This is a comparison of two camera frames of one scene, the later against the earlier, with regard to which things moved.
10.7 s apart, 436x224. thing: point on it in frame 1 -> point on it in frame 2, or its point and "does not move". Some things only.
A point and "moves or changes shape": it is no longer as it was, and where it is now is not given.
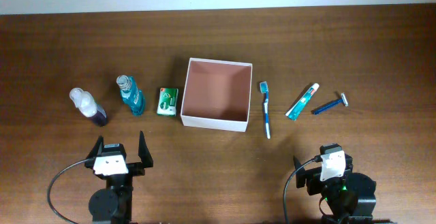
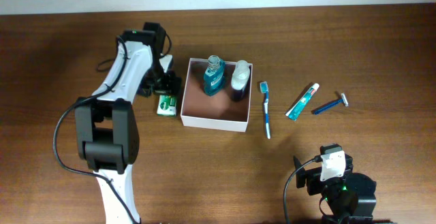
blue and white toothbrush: x=263 y=87 does not move
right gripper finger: x=298 y=165 does not move
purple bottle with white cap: x=86 y=104 moves or changes shape
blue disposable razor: x=329 y=105 does not move
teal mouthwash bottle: x=133 y=97 moves or changes shape
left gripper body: x=127 y=182 -> x=160 y=82
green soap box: x=167 y=101 does not move
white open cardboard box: x=216 y=94 does not move
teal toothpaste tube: x=295 y=110 does not move
